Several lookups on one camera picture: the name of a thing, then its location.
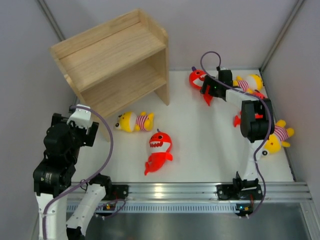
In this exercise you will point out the wooden two-tier shelf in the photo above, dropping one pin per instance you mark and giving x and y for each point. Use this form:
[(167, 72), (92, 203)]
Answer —
[(116, 63)]

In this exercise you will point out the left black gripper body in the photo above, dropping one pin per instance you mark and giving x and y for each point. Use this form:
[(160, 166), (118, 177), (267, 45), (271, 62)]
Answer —
[(79, 134)]

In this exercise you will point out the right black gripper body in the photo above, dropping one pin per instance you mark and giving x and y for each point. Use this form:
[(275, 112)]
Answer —
[(214, 86)]

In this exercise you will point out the grey slotted cable duct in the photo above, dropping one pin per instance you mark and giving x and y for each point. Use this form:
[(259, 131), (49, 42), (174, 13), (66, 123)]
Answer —
[(173, 207)]

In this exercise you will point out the yellow striped plush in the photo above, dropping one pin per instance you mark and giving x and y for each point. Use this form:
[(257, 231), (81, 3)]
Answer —
[(249, 84), (130, 122)]

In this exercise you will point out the yellow striped plush edge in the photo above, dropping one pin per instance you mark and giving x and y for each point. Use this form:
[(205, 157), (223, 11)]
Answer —
[(278, 139)]

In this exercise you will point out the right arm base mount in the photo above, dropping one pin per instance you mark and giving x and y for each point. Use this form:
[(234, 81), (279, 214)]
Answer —
[(240, 189)]

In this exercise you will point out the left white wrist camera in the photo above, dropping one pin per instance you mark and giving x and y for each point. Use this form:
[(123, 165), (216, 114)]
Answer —
[(81, 117)]

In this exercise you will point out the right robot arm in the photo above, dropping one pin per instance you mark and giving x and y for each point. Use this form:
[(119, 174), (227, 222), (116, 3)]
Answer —
[(256, 119)]

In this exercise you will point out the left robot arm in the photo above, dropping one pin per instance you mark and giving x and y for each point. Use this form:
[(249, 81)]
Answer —
[(53, 178)]

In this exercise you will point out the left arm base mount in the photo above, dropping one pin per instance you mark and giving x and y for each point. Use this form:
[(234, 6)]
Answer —
[(114, 192)]

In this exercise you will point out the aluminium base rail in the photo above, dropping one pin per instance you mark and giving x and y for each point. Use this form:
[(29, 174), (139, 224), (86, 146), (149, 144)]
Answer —
[(206, 192)]

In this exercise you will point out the red shark plush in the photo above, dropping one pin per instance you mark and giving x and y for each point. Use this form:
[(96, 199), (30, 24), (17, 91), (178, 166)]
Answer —
[(160, 145), (237, 119), (196, 80)]

